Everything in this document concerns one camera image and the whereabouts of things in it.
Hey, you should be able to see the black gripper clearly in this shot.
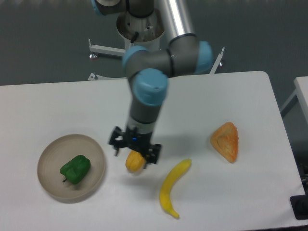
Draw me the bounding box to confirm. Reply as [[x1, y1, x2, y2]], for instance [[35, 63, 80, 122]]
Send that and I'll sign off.
[[108, 127, 161, 168]]

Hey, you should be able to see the green bell pepper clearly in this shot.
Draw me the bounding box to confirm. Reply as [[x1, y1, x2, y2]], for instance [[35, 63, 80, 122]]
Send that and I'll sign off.
[[59, 155, 91, 184]]

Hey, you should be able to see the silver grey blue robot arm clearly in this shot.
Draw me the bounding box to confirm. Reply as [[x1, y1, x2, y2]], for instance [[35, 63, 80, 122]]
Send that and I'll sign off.
[[92, 0, 213, 164]]

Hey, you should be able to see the yellow bell pepper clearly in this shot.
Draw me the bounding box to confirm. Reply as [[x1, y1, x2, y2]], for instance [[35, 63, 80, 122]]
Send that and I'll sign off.
[[125, 150, 146, 173]]

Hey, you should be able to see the beige round plate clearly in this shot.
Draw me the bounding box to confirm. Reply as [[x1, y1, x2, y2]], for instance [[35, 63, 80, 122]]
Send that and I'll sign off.
[[37, 134, 106, 204]]

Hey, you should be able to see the yellow banana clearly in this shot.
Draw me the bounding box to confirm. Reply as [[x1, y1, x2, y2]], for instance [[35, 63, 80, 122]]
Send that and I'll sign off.
[[159, 159, 192, 219]]

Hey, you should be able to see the orange triangular pastry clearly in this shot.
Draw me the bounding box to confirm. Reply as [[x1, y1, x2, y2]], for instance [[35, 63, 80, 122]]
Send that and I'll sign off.
[[210, 122, 239, 163]]

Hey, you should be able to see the black device at table edge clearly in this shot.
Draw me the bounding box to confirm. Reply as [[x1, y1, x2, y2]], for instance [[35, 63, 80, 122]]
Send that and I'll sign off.
[[290, 194, 308, 220]]

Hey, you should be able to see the white side table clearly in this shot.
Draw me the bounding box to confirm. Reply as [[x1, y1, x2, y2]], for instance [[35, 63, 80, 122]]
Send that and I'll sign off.
[[280, 76, 308, 121]]

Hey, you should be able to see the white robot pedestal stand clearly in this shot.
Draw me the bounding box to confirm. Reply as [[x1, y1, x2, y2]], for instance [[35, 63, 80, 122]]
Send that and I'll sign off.
[[89, 9, 225, 77]]

